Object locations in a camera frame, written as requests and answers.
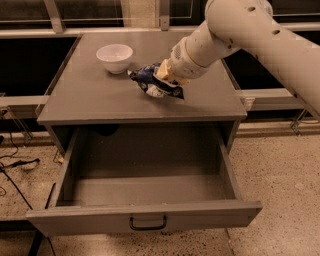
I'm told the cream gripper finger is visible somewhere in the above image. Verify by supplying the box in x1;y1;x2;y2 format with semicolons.
156;59;175;82

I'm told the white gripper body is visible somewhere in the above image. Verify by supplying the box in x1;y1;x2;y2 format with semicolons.
169;37;208;79

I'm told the blue chip bag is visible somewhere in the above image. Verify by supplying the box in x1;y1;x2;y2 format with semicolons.
127;63;184;99

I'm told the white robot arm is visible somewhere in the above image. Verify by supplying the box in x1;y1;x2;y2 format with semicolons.
155;0;320;118

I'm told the grey cabinet counter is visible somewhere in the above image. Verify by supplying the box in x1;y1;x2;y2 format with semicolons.
38;31;247;128

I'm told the grey open top drawer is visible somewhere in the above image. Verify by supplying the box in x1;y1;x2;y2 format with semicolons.
27;123;262;236

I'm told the white ceramic bowl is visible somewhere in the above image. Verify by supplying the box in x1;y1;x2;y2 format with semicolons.
96;44;133;74

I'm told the metal window railing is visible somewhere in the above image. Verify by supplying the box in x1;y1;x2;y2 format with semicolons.
0;0;320;138

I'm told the black drawer handle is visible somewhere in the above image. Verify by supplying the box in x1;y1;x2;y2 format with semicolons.
129;216;167;231

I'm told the black floor cable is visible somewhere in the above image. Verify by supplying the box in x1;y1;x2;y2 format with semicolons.
0;131;58;256

